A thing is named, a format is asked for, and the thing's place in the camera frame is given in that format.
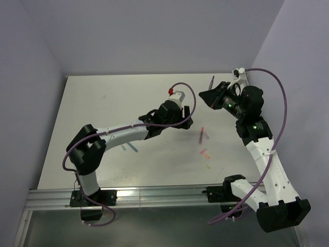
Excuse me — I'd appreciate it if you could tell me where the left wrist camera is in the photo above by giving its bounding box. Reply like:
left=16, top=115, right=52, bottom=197
left=168, top=88, right=185, bottom=108

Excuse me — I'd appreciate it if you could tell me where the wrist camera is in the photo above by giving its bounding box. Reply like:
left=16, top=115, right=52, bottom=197
left=168, top=88, right=185, bottom=108
left=228, top=67, right=248, bottom=88

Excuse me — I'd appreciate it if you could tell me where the pink pen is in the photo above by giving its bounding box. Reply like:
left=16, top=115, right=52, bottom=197
left=198, top=127, right=204, bottom=145

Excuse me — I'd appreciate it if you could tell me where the blue pen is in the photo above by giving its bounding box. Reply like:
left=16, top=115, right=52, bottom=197
left=127, top=143, right=138, bottom=152

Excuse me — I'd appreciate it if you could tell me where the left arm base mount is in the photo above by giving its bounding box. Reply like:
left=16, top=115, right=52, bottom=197
left=69, top=189, right=117, bottom=227

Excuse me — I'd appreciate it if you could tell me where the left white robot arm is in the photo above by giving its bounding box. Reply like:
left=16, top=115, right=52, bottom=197
left=62, top=100, right=196, bottom=205

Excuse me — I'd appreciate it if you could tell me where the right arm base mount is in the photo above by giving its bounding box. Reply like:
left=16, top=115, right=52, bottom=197
left=202, top=174, right=252, bottom=225

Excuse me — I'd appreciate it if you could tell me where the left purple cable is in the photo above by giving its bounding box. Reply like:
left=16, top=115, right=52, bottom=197
left=63, top=82, right=198, bottom=175

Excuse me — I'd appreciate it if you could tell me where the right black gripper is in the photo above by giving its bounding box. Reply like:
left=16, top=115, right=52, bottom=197
left=198, top=81, right=246, bottom=119

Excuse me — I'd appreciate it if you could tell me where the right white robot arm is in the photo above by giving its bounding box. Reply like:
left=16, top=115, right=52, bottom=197
left=199, top=82, right=311, bottom=233

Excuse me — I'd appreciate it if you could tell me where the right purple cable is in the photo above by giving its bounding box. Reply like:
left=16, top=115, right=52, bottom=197
left=207, top=67, right=287, bottom=225

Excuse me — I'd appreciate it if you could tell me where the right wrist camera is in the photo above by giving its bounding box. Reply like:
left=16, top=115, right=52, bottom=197
left=228, top=67, right=248, bottom=88

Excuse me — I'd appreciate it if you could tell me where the purple pen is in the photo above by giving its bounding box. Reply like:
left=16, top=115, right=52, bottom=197
left=208, top=75, right=215, bottom=90

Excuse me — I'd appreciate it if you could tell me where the purple cable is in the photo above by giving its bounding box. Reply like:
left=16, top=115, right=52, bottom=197
left=207, top=67, right=287, bottom=225
left=63, top=82, right=198, bottom=175

